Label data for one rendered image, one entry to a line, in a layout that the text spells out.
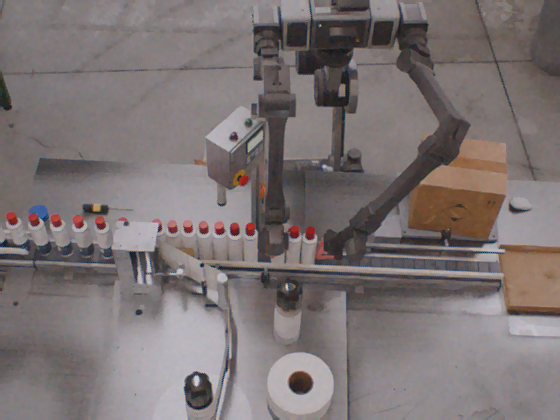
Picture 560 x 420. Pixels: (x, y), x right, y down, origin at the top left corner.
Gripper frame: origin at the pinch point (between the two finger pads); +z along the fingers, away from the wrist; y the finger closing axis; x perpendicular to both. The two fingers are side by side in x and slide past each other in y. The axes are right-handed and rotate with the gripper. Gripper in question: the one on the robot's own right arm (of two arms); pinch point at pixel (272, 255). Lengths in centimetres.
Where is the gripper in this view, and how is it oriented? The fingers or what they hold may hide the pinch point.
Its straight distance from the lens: 264.8
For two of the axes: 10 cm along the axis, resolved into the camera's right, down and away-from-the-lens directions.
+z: -0.2, 5.9, 8.0
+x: 0.3, -8.0, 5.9
